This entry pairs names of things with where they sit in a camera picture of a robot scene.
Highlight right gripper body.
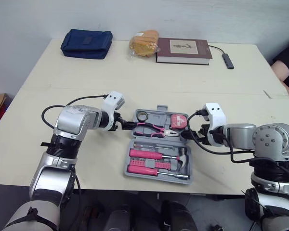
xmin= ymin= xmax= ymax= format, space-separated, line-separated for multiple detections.
xmin=198 ymin=123 xmax=211 ymax=145

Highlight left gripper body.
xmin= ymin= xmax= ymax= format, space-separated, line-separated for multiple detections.
xmin=113 ymin=112 xmax=127 ymax=132

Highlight grey tool case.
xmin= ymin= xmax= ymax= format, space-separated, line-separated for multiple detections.
xmin=123 ymin=104 xmax=194 ymax=185

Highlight pink handled screwdriver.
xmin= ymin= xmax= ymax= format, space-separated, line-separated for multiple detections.
xmin=127 ymin=165 xmax=190 ymax=180

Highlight thin metal tool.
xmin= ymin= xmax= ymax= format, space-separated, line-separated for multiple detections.
xmin=134 ymin=143 xmax=174 ymax=149

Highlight pink tape measure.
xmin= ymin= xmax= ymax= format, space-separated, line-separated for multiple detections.
xmin=170 ymin=114 xmax=189 ymax=129

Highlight pink and black pliers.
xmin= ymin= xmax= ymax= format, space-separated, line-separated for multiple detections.
xmin=133 ymin=122 xmax=180 ymax=139

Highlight dark grey usb hub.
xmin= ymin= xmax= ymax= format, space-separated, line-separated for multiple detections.
xmin=222 ymin=53 xmax=235 ymax=70

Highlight orange bread pack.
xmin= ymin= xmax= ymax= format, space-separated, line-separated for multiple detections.
xmin=128 ymin=29 xmax=159 ymax=60

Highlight dark red hardcover book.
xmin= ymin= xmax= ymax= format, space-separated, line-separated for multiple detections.
xmin=156 ymin=38 xmax=213 ymax=66

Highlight navy blue fabric pouch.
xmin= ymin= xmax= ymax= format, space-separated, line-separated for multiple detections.
xmin=60 ymin=28 xmax=113 ymax=60

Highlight robot body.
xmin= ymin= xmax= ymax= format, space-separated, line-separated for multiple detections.
xmin=84 ymin=199 xmax=198 ymax=231

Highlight person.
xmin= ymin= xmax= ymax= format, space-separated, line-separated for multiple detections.
xmin=272 ymin=35 xmax=289 ymax=106

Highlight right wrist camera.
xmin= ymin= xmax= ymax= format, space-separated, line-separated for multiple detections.
xmin=203 ymin=103 xmax=228 ymax=147

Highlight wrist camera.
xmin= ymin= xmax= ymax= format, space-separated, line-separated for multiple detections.
xmin=203 ymin=103 xmax=228 ymax=147
xmin=101 ymin=91 xmax=126 ymax=132

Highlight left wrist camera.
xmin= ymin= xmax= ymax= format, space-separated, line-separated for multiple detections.
xmin=101 ymin=91 xmax=126 ymax=132

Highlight pink handled claw hammer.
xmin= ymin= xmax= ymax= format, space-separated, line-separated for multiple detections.
xmin=129 ymin=148 xmax=189 ymax=173

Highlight black hub cable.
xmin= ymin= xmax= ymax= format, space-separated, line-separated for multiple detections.
xmin=208 ymin=45 xmax=225 ymax=56

